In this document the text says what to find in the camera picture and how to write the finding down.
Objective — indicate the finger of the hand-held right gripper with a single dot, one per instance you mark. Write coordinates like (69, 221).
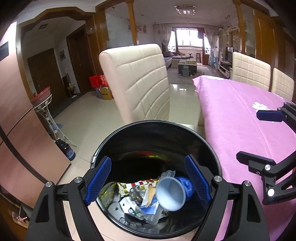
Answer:
(256, 160)
(269, 115)

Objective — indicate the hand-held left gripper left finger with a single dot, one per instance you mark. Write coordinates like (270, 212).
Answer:
(98, 183)

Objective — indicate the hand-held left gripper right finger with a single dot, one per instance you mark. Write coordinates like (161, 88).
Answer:
(198, 183)

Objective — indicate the blue paper cup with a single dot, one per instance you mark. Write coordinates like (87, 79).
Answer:
(171, 193)

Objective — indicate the gold red snack wrapper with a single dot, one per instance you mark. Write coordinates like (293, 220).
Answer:
(129, 186)

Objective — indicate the green white milk carton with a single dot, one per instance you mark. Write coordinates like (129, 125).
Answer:
(127, 204)

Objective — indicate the black trash bin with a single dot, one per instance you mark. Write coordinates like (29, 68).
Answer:
(129, 143)

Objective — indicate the clear plastic packaging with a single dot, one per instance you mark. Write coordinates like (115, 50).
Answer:
(152, 217)

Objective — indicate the cream quilted chair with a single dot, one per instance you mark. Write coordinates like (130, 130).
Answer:
(138, 81)
(251, 69)
(283, 84)

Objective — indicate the dark bottle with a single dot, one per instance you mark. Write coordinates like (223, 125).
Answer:
(67, 150)

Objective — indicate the white television cabinet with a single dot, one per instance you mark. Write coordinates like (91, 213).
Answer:
(225, 68)

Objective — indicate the black television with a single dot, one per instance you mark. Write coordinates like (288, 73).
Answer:
(229, 53)

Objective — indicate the rose gold refrigerator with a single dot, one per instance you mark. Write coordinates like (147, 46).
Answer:
(23, 150)

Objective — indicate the white metal stand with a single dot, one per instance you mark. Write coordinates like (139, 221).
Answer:
(47, 118)

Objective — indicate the yellow cardboard box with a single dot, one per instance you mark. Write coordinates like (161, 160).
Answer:
(106, 93)

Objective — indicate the wooden stool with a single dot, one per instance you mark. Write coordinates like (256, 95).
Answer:
(198, 57)

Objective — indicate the glass coffee table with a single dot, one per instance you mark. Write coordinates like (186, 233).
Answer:
(187, 66)

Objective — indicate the red gift box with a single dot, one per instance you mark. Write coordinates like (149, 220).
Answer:
(97, 80)

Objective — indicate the red basin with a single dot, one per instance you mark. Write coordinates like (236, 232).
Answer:
(41, 95)

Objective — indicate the barred window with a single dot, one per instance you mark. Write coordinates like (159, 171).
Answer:
(188, 37)

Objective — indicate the grey sofa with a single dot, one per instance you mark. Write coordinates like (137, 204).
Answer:
(170, 59)

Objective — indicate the dark wooden door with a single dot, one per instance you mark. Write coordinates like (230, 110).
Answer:
(44, 74)

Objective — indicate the ceiling lamp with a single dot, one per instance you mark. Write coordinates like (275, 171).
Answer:
(185, 9)

